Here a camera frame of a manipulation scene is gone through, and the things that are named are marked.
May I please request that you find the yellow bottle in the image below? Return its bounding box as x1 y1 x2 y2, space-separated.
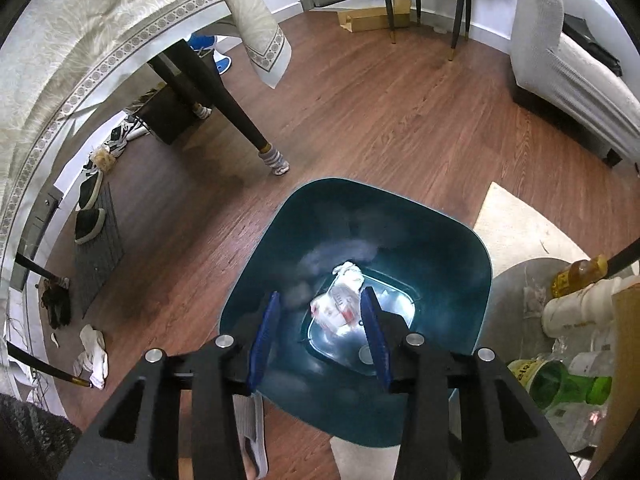
550 255 608 298

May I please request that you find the dark teal trash bin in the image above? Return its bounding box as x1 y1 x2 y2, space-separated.
219 178 491 448

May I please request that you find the black bag on armchair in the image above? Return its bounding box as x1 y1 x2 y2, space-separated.
562 14 623 77

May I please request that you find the flat cardboard box on floor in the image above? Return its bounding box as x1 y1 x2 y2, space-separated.
337 0 411 32

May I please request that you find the dark table leg with sock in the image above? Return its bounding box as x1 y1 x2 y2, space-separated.
148 40 290 177

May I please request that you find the white cloth on floor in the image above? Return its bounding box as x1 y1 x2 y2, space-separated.
73 324 108 390

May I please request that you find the beige floor rug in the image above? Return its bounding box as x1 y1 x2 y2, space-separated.
473 182 588 278

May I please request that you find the cream patterned tablecloth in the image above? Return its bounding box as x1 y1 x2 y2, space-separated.
1 0 292 282

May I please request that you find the dark floor mat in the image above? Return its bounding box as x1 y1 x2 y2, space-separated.
72 183 124 318

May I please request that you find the grey armchair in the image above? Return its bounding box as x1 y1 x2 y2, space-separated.
510 0 639 162

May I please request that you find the white crumpled trash in bin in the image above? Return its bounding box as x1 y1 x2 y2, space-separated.
310 261 364 335

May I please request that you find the green glass bottle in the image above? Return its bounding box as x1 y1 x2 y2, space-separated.
508 360 613 412

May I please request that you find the black shoe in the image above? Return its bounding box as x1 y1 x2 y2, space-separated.
74 170 106 245

